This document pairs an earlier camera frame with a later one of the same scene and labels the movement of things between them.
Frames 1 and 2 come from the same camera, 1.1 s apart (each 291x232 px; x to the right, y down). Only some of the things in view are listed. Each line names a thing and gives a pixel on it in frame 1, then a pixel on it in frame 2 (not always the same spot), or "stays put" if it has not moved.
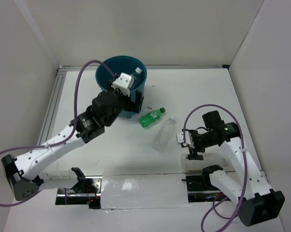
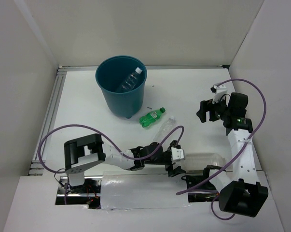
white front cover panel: x=121 y=190 stays put
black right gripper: x=193 y=154 -> x=206 y=106
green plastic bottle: x=151 y=117 stays put
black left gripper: x=135 y=107 -> x=172 y=171
